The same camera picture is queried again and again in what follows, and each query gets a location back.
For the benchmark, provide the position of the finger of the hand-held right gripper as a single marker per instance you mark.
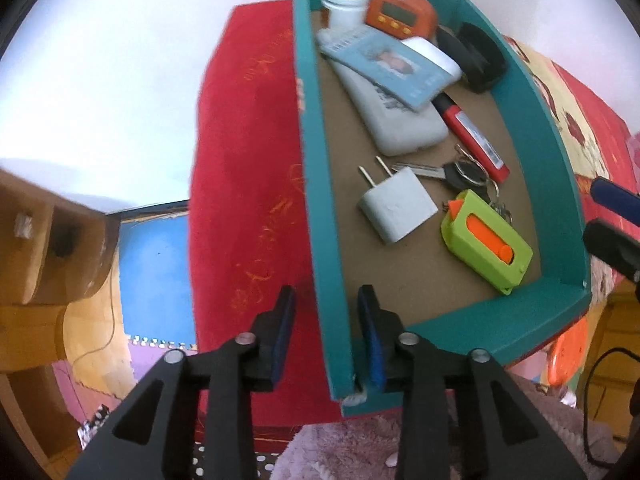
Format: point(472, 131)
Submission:
point(612, 245)
point(617, 197)

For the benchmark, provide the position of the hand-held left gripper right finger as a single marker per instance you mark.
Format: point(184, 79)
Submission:
point(372, 345)

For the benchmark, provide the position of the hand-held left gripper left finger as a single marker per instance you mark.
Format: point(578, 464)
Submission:
point(285, 330)

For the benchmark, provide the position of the teal cardboard box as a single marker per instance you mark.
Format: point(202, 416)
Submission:
point(320, 210)

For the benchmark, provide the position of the green and orange utility knife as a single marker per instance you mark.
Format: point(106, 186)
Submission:
point(485, 240)

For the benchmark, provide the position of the white plug charger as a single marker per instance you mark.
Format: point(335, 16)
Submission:
point(400, 205)

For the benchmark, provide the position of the red and black marker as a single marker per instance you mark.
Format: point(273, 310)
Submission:
point(475, 140)

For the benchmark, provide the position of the bunch of keys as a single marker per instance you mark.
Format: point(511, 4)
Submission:
point(460, 174)

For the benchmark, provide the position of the black case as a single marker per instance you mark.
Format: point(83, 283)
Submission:
point(477, 57)

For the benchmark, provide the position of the white remote control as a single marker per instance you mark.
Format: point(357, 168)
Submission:
point(400, 127)

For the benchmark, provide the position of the white earbuds case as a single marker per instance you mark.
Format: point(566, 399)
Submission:
point(437, 60)

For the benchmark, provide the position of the card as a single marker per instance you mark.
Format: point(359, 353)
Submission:
point(385, 62)

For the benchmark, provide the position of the orange digital timer with figure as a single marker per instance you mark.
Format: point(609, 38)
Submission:
point(400, 10)

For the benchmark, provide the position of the wooden nightstand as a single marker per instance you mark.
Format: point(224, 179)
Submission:
point(617, 320)

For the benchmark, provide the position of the red printed bedsheet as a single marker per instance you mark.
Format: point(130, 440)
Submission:
point(575, 110)

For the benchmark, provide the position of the orange plastic stool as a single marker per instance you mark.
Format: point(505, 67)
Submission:
point(565, 355)

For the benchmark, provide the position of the black polka dot cloth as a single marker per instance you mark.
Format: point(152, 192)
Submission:
point(260, 465)

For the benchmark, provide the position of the purple foam floor mat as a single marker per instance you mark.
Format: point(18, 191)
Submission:
point(150, 367)

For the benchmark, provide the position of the blue foam floor mat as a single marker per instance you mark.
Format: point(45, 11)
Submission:
point(150, 270)

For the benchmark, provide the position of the red embroidered towel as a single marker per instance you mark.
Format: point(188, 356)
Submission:
point(240, 185)

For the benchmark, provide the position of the pink fluffy blanket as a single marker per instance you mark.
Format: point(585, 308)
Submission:
point(540, 435)

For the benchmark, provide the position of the pink foam floor mat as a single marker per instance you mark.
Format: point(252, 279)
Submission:
point(75, 385)

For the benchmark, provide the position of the wooden cabinet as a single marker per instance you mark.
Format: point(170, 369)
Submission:
point(30, 270)

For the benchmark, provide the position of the crumpled clear plastic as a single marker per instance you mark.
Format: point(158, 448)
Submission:
point(22, 225)

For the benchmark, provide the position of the white plastic jar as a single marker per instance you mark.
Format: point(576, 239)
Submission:
point(345, 7)

